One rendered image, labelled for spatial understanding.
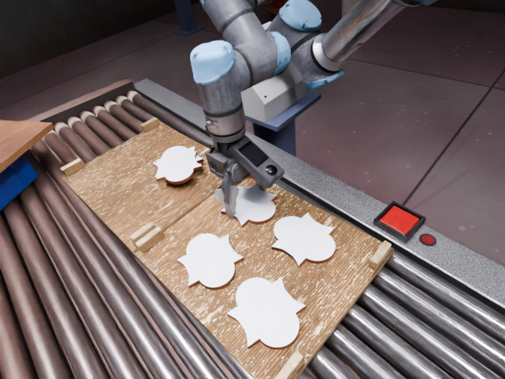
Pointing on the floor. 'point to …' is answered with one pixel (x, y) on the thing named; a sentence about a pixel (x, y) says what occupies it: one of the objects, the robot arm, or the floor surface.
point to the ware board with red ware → (275, 6)
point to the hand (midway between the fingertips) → (249, 204)
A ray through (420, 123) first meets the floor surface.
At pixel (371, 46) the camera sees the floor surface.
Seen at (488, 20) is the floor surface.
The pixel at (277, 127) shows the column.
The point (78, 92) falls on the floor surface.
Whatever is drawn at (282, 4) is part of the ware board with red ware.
